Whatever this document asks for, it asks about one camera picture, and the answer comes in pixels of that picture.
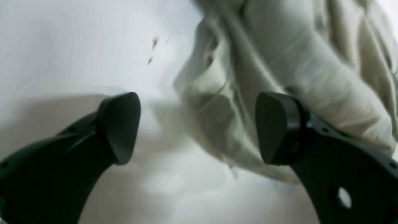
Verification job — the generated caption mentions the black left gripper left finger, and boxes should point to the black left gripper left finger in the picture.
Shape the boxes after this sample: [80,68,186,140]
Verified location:
[0,92,141,224]

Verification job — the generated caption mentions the beige t-shirt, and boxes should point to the beige t-shirt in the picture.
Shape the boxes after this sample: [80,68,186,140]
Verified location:
[174,0,397,184]

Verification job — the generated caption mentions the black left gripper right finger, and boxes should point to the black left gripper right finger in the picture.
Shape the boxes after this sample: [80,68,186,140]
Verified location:
[255,92,398,224]

